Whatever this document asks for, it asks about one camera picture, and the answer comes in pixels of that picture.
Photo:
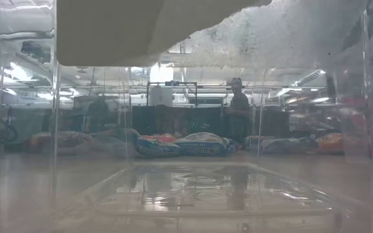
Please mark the orange Maruchan noodle pack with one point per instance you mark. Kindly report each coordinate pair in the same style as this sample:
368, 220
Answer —
164, 138
330, 144

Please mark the black partition panel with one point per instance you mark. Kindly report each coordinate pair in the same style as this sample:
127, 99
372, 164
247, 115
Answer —
160, 119

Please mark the red Maruchan noodle pack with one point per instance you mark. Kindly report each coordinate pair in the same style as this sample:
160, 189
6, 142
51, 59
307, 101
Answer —
60, 140

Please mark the person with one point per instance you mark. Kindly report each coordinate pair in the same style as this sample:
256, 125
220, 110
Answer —
238, 110

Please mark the black metal frame rig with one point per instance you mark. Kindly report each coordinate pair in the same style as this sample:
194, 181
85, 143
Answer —
172, 83

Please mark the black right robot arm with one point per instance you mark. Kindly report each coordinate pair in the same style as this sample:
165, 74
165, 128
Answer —
356, 32

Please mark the blue Maruchan noodle pack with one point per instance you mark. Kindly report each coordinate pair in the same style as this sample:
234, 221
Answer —
287, 145
157, 150
202, 147

